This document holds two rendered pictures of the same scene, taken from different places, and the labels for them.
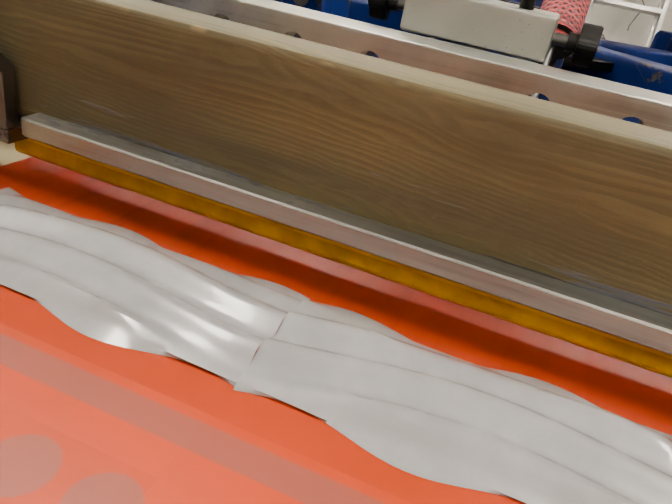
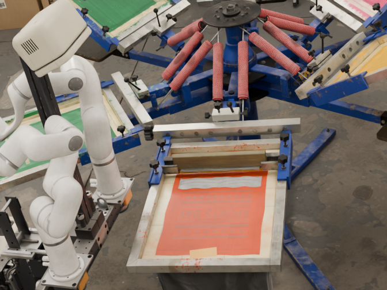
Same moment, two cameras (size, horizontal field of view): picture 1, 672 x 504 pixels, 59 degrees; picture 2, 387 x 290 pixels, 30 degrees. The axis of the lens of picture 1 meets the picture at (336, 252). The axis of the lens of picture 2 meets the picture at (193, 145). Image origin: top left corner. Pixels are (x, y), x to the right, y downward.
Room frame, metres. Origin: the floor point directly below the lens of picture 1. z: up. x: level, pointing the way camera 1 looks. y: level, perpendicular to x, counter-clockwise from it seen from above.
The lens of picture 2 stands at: (-2.25, 0.12, 2.88)
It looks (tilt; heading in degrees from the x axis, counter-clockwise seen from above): 35 degrees down; 0
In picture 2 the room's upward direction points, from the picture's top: 11 degrees counter-clockwise
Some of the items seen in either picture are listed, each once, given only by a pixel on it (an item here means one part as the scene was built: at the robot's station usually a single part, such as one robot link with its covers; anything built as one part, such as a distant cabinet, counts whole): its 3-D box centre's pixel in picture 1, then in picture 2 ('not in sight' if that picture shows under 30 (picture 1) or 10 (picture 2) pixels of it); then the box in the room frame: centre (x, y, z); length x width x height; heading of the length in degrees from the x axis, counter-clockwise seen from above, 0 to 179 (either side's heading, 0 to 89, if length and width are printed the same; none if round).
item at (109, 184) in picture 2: not in sight; (104, 174); (0.07, 0.47, 1.21); 0.16 x 0.13 x 0.15; 67
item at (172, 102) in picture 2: not in sight; (133, 119); (0.93, 0.37, 0.90); 1.24 x 0.06 x 0.06; 104
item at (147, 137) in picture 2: not in sight; (151, 132); (0.60, 0.27, 1.02); 0.07 x 0.06 x 0.07; 164
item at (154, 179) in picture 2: not in sight; (160, 166); (0.37, 0.26, 0.98); 0.30 x 0.05 x 0.07; 164
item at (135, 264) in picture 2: not in sight; (215, 199); (0.07, 0.05, 0.97); 0.79 x 0.58 x 0.04; 164
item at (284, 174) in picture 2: not in sight; (285, 161); (0.22, -0.28, 0.98); 0.30 x 0.05 x 0.07; 164
